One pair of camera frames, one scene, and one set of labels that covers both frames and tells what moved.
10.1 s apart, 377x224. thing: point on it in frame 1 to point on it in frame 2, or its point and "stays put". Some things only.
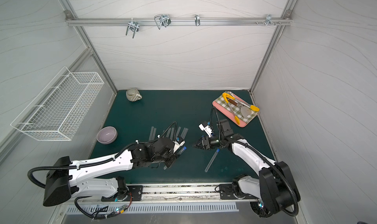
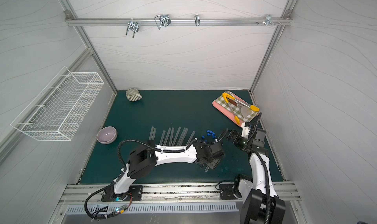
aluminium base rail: (190, 194) stays put
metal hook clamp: (134, 26) stays put
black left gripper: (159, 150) to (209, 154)
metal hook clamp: (268, 20) stays put
